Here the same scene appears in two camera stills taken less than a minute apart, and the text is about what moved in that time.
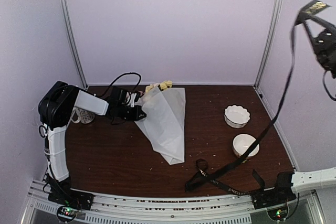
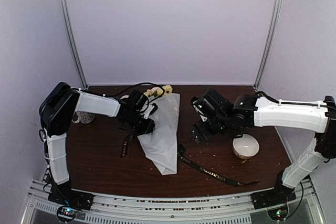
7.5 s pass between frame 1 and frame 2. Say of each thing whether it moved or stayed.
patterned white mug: stayed
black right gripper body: moved
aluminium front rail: stayed
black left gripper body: moved
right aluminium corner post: stayed
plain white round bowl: stayed
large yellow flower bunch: moved
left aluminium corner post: stayed
